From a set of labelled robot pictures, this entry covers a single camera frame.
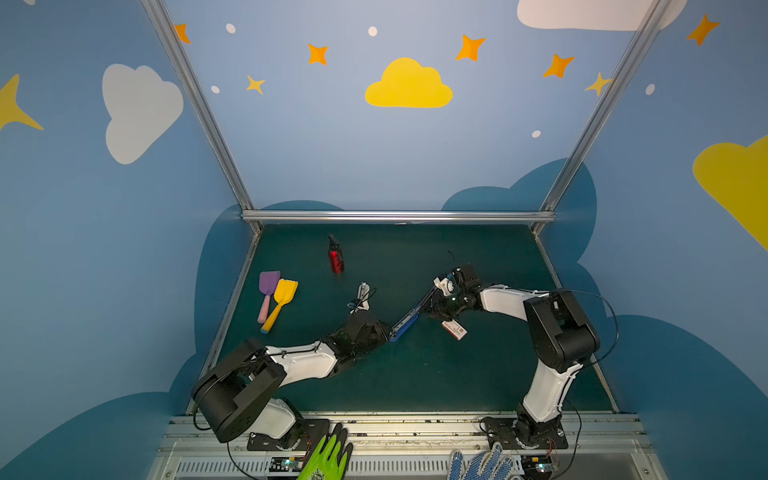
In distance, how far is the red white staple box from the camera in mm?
943

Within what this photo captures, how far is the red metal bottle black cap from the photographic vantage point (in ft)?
3.17

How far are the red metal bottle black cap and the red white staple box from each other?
16.8 inches
